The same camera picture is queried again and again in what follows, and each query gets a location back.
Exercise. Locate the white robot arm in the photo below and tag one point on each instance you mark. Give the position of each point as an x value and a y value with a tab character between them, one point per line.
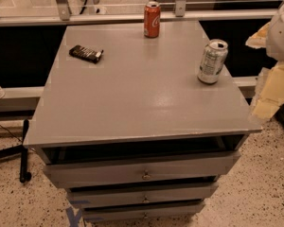
275	36

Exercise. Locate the silver 7up can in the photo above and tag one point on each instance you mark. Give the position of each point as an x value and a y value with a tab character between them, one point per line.
212	62

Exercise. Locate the red coca-cola can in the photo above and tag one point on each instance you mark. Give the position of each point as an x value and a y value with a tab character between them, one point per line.
152	12

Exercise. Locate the grey drawer cabinet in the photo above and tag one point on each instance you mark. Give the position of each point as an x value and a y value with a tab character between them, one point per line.
142	99

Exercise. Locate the black snack bar packet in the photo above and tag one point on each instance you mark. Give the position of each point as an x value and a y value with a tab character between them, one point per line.
85	54

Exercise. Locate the top grey drawer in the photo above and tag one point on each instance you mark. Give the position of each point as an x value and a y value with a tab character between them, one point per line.
141	170

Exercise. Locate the grey drawer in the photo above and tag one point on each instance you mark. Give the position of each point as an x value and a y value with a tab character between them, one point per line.
144	211
141	170
145	194

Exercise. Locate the middle grey drawer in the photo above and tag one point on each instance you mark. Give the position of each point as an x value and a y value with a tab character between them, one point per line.
145	194

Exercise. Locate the bottom grey drawer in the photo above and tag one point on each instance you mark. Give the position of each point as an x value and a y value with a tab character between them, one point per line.
144	211

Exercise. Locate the grey metal railing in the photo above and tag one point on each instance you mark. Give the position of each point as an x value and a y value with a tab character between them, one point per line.
77	12

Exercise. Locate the black stand leg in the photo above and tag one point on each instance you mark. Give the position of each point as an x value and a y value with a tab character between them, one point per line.
25	176

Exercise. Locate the blue floor tape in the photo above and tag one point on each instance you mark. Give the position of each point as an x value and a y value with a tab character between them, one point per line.
75	217

